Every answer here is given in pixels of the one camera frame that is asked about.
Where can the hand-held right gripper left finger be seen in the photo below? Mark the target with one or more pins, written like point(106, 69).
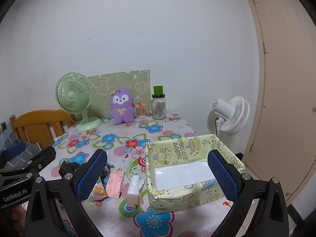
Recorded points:
point(91, 176)

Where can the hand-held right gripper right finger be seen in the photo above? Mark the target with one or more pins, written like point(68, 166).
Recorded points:
point(222, 177)

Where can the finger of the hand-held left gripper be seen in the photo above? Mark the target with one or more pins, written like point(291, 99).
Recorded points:
point(13, 150)
point(45, 155)

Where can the grey sock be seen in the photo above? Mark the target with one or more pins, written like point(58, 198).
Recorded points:
point(106, 169)

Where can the yellow cartoon print box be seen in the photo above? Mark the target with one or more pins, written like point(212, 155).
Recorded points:
point(172, 190)

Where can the grey plaid cloth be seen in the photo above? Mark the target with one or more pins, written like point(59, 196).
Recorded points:
point(27, 150)

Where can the pink packet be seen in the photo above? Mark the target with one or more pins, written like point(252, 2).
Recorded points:
point(114, 184)

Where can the wooden chair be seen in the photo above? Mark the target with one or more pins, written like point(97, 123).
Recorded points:
point(37, 126)

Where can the floral tablecloth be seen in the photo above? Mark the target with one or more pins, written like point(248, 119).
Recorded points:
point(118, 138)

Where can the white standing fan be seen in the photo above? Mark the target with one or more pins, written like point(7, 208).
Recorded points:
point(232, 116)

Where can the green desk fan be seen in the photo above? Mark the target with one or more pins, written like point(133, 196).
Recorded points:
point(72, 96)

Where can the purple plush toy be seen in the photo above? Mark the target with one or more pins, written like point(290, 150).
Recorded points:
point(122, 111)

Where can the toothpick jar with orange lid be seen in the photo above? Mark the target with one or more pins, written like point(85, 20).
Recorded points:
point(141, 111)

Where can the green patterned board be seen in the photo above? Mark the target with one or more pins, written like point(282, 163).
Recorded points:
point(101, 88)

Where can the glass jar with green lid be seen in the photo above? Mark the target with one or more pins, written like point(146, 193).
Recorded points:
point(159, 108)

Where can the beige door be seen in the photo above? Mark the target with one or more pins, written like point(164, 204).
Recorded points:
point(286, 91)

